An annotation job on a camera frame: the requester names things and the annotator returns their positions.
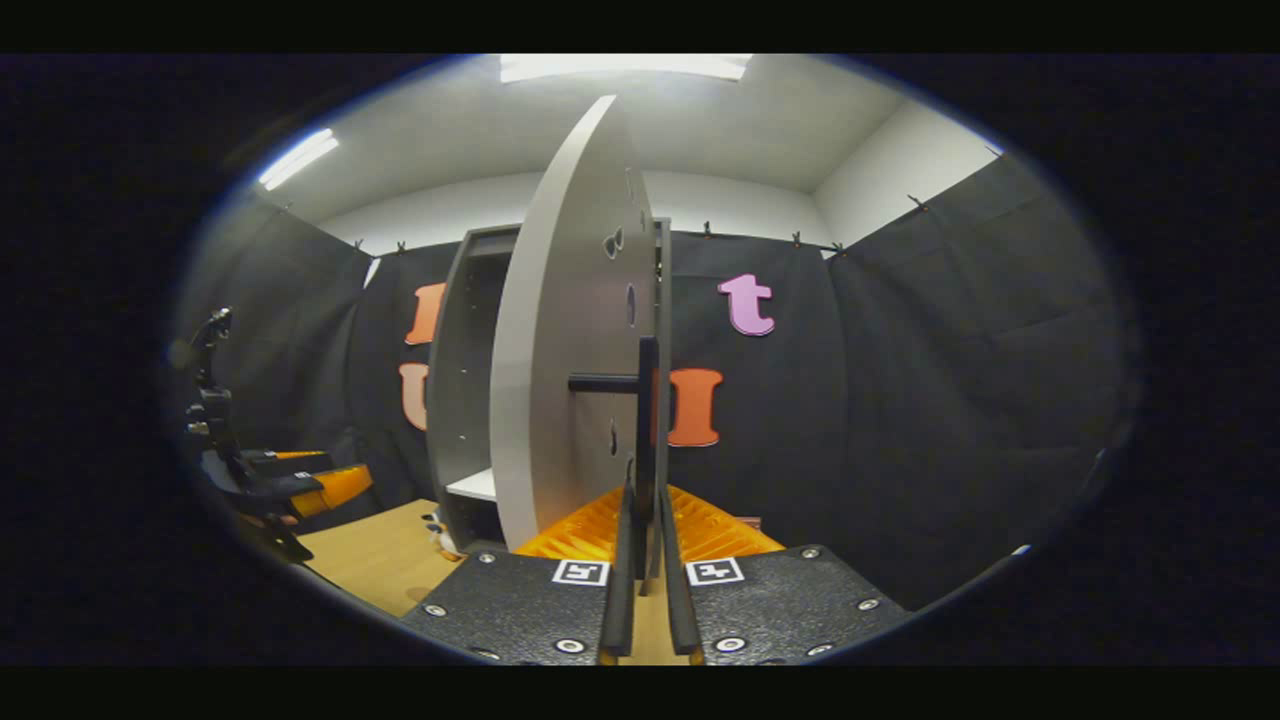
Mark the white cabinet door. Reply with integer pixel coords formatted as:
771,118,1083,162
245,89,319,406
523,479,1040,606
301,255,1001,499
490,95,661,551

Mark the black cabinet door handle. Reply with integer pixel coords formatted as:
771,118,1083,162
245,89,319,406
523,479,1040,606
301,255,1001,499
568,337,662,583

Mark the long ceiling strip light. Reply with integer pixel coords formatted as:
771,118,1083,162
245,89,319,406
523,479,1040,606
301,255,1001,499
258,128,341,191

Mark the wide ceiling panel light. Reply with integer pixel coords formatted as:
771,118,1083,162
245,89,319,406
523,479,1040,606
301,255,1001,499
500,54,753,83

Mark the penguin plush toy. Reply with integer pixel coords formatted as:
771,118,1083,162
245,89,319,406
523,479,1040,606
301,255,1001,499
422,512,467,557

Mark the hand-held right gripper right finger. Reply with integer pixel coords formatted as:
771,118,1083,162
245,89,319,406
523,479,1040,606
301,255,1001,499
655,483,911,666

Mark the grey cabinet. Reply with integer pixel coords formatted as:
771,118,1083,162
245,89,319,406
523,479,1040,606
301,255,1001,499
427,218,673,553

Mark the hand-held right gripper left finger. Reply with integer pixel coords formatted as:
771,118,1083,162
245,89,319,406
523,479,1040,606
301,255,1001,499
400,480,641,666

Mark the black backdrop cloth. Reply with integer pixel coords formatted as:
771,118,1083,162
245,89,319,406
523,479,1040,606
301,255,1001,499
170,150,1136,611

